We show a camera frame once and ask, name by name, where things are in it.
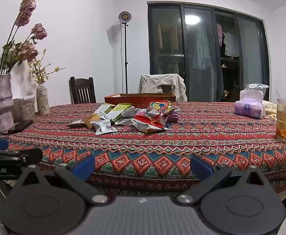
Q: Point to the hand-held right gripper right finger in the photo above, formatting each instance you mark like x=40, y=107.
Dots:
x=201, y=167

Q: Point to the dark wooden chair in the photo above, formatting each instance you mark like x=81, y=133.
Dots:
x=81, y=90

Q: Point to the floor lamp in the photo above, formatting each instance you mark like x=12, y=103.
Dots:
x=125, y=17

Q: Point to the yellow flower sprigs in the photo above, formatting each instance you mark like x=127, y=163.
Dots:
x=41, y=72

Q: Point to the white black chips packet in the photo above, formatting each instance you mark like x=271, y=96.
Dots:
x=92, y=119

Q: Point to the black smartphone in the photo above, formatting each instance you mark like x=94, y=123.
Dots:
x=20, y=126

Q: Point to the purple tissue pack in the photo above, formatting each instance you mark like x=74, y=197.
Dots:
x=250, y=105

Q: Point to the green white snack packet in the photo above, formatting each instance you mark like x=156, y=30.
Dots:
x=103, y=109
x=118, y=111

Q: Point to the sliding glass door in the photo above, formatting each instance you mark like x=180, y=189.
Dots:
x=206, y=53

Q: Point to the brown snack packet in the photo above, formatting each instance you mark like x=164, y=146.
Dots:
x=76, y=123

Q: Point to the patterned red tablecloth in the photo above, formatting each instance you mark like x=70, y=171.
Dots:
x=157, y=149

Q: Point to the pink snack packet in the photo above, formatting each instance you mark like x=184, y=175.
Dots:
x=173, y=117

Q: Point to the beige jacket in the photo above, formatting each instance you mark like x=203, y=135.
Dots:
x=152, y=84

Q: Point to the orange cardboard box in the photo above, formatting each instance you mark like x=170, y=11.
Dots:
x=138, y=100

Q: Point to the small floral ceramic vase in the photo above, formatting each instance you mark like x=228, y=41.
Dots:
x=42, y=100

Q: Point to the white silver snack packet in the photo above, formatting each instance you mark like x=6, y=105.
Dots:
x=103, y=127

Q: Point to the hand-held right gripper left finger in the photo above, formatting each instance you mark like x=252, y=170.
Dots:
x=85, y=167

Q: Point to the pile of assorted snack packets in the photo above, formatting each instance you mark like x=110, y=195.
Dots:
x=147, y=117

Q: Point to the wooden chair under jacket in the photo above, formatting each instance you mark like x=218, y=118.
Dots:
x=167, y=88

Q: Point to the glass jar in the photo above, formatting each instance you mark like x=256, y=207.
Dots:
x=28, y=109

